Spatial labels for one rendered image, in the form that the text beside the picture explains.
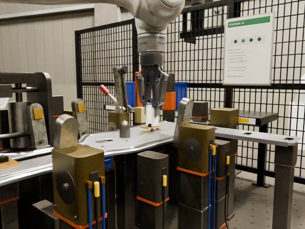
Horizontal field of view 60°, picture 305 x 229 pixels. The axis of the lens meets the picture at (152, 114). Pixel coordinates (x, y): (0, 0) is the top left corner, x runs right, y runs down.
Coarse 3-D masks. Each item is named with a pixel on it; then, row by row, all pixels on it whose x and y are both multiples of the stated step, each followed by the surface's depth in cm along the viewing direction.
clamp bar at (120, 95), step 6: (126, 66) 95; (114, 72) 96; (120, 72) 96; (126, 72) 94; (114, 78) 96; (120, 78) 97; (114, 84) 96; (120, 84) 97; (120, 90) 95; (126, 90) 98; (120, 96) 95; (126, 96) 97; (120, 102) 95; (126, 102) 97; (126, 108) 97
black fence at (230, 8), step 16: (224, 0) 125; (240, 0) 120; (272, 0) 112; (304, 0) 105; (208, 16) 132; (288, 16) 109; (304, 16) 105; (80, 32) 199; (176, 32) 145; (80, 48) 205; (288, 48) 110; (80, 64) 206; (128, 64) 171; (80, 80) 207; (96, 80) 194; (112, 80) 183; (128, 80) 172; (176, 80) 148; (192, 80) 141; (208, 80) 135; (272, 80) 115; (80, 96) 208; (96, 96) 196; (224, 96) 131; (272, 96) 116; (304, 112) 108; (272, 128) 117; (272, 176) 118
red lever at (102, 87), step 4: (100, 88) 103; (104, 88) 102; (104, 92) 101; (108, 92) 101; (108, 96) 101; (112, 96) 100; (112, 100) 99; (116, 100) 99; (116, 104) 98; (124, 108) 97
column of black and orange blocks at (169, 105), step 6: (174, 78) 120; (168, 84) 118; (174, 84) 120; (168, 90) 118; (174, 90) 120; (168, 96) 119; (174, 96) 120; (168, 102) 119; (174, 102) 121; (162, 108) 121; (168, 108) 119; (174, 108) 121; (162, 114) 122; (168, 114) 120; (162, 120) 122; (168, 120) 120
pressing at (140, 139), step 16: (160, 128) 93; (96, 144) 69; (112, 144) 69; (128, 144) 69; (144, 144) 70; (160, 144) 74; (32, 160) 55; (48, 160) 55; (0, 176) 46; (16, 176) 47; (32, 176) 49
